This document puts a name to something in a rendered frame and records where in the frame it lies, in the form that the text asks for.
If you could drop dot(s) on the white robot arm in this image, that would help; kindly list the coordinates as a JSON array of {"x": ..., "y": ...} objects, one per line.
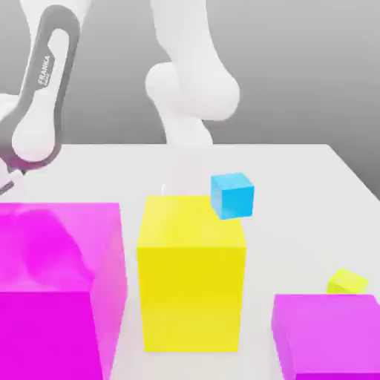
[{"x": 190, "y": 89}]

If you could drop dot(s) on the small blue cube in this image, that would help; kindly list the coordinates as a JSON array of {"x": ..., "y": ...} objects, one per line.
[{"x": 234, "y": 197}]

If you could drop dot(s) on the small yellow-green cube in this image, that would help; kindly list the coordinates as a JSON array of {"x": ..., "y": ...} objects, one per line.
[{"x": 346, "y": 282}]

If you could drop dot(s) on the large yellow box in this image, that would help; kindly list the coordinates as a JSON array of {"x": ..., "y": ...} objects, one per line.
[{"x": 190, "y": 291}]

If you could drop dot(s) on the large magenta box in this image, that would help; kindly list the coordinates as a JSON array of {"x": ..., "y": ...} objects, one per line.
[{"x": 50, "y": 297}]

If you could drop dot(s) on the large violet box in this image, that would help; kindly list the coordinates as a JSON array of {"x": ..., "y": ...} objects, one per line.
[{"x": 329, "y": 332}]

